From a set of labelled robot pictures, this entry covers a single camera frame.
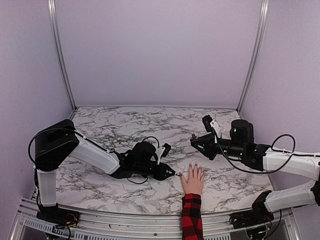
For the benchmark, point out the bare human hand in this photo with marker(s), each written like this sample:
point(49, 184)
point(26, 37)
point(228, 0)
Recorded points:
point(194, 183)

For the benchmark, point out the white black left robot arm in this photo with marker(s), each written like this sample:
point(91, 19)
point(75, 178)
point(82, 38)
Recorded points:
point(60, 141)

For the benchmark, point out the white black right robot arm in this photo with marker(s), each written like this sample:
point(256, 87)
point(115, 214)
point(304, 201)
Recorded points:
point(263, 159)

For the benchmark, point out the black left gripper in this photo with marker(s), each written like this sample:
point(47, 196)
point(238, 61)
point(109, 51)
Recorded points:
point(161, 175)

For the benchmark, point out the aluminium corner post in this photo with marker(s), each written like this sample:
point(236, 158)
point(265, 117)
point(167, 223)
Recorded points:
point(260, 33)
point(59, 52)

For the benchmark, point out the right aluminium corner post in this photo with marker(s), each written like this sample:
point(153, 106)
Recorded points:
point(260, 33)

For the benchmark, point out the red nail polish bottle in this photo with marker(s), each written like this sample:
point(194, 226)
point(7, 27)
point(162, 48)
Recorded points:
point(193, 137)

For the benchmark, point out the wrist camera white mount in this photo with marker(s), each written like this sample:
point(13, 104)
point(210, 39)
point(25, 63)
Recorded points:
point(212, 126)
point(162, 152)

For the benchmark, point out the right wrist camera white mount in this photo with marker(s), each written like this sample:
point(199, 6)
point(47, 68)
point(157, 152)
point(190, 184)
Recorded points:
point(212, 126)

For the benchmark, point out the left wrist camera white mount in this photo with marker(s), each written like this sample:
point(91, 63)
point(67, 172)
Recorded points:
point(162, 152)

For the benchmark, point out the curved aluminium front rail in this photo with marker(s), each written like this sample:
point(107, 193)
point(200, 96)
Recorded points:
point(99, 225)

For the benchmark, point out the left aluminium corner post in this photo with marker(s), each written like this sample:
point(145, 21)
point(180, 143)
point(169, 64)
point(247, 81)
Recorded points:
point(59, 52)

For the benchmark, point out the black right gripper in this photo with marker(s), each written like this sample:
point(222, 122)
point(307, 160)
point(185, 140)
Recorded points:
point(209, 151)

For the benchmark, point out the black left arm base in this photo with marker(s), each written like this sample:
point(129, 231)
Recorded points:
point(62, 219)

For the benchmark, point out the red black plaid sleeve forearm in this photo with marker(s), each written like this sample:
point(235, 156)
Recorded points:
point(191, 219)

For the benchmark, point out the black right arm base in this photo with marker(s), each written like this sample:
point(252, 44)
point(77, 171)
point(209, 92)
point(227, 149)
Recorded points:
point(257, 215)

